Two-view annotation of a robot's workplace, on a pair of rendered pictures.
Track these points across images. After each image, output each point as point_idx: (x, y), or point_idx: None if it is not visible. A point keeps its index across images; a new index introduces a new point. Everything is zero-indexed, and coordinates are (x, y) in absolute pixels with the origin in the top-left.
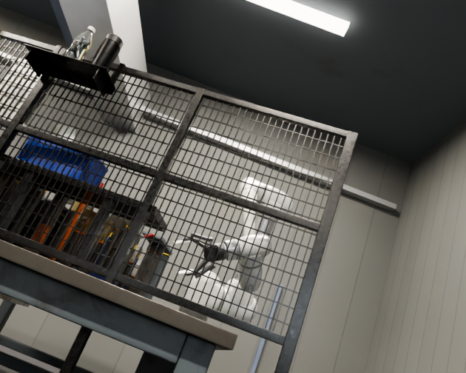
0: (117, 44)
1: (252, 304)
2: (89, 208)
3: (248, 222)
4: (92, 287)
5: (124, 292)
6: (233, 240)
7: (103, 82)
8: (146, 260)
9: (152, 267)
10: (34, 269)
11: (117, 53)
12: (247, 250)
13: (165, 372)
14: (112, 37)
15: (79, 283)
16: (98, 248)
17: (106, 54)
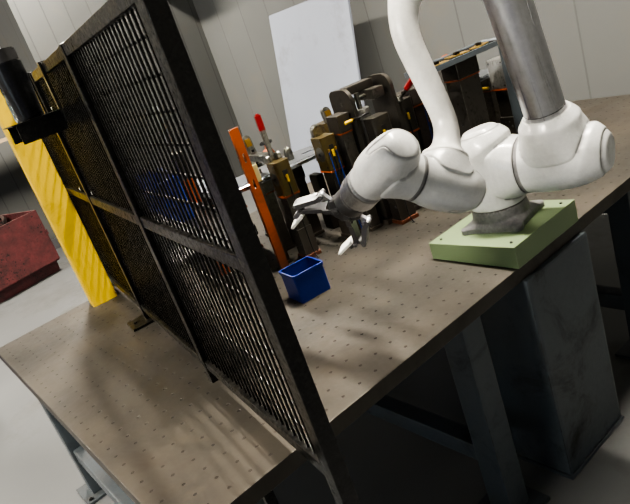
0: (1, 63)
1: (581, 150)
2: (268, 161)
3: (405, 65)
4: (108, 473)
5: (117, 480)
6: (345, 180)
7: (43, 124)
8: (454, 98)
9: (470, 103)
10: (88, 453)
11: (14, 70)
12: (367, 191)
13: (486, 323)
14: None
15: (103, 468)
16: (333, 180)
17: (7, 92)
